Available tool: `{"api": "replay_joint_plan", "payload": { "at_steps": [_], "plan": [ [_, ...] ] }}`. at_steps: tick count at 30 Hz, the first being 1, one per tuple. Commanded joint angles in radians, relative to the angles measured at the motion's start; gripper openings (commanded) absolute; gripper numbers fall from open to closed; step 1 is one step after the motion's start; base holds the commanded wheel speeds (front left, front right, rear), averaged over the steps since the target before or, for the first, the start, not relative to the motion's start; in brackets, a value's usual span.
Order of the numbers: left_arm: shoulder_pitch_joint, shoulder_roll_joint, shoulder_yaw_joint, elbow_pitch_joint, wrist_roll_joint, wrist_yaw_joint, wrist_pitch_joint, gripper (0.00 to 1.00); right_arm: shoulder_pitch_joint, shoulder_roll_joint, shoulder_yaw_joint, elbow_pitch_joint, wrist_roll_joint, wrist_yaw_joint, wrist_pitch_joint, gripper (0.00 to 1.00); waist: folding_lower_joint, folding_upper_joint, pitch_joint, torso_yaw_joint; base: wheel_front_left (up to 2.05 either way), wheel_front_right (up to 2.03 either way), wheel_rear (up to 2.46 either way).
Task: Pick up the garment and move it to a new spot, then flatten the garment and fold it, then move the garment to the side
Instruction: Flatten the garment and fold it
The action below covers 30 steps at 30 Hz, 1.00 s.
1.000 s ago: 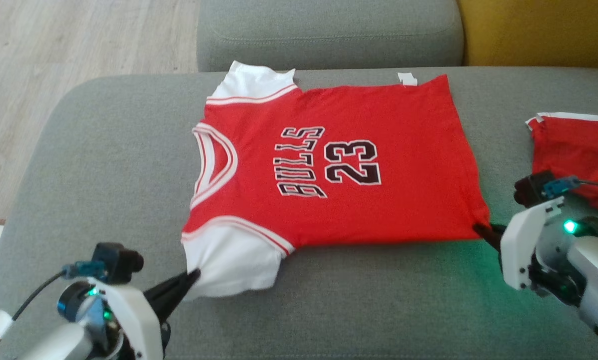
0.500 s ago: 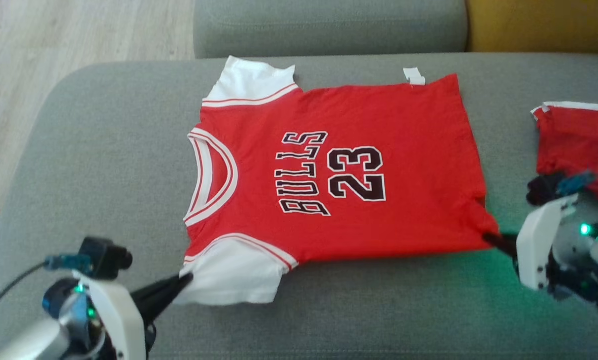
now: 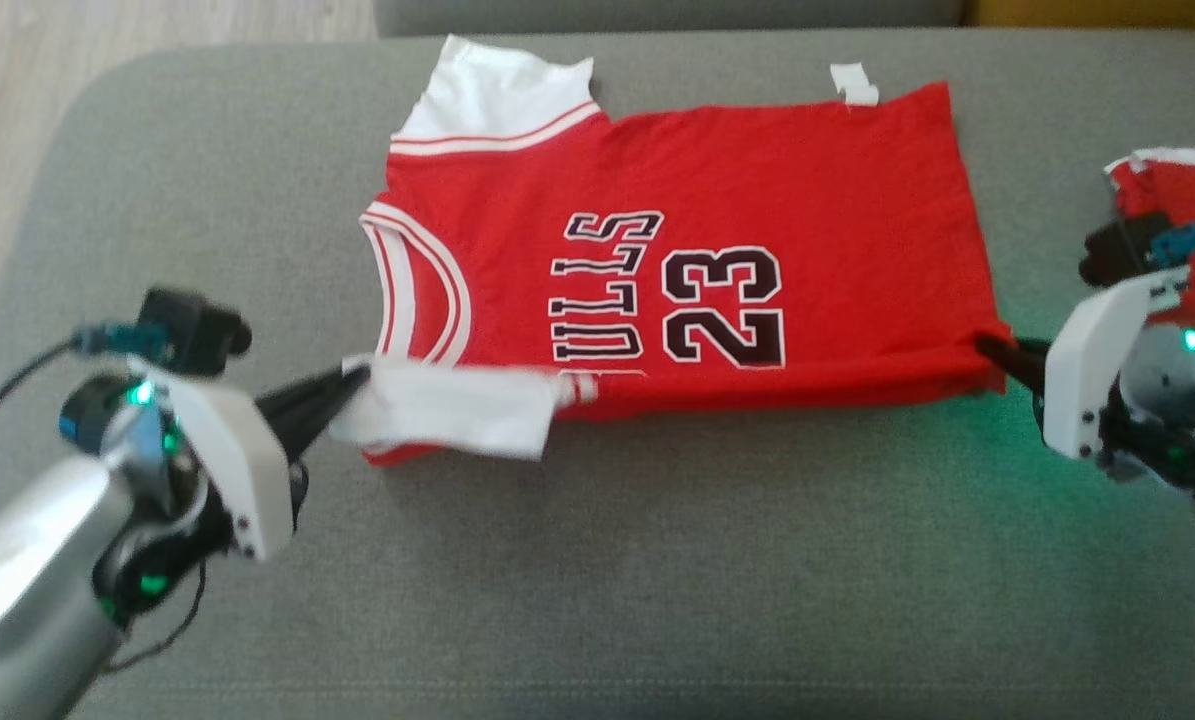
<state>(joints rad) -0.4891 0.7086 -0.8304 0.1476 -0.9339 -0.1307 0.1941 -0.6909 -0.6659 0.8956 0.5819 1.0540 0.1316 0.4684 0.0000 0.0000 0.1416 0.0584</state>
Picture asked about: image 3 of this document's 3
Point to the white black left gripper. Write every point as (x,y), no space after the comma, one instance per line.
(247,470)

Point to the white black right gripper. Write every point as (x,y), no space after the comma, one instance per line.
(1087,370)

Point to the red white basketball shorts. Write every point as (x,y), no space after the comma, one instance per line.
(1187,185)

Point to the red white basketball jersey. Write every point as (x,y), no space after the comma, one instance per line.
(757,180)

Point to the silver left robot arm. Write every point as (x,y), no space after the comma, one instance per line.
(27,560)

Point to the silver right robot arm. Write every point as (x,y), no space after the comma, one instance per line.
(1177,420)

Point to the yellow sofa section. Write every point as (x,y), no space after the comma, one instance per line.
(1107,12)

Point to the large grey sofa seat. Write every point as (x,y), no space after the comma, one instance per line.
(657,560)

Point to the grey sofa cushion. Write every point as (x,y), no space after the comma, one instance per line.
(657,15)

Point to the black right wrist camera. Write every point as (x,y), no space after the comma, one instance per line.
(1117,250)

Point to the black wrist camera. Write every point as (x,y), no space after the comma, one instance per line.
(1117,250)
(192,325)

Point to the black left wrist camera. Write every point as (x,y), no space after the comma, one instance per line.
(192,325)

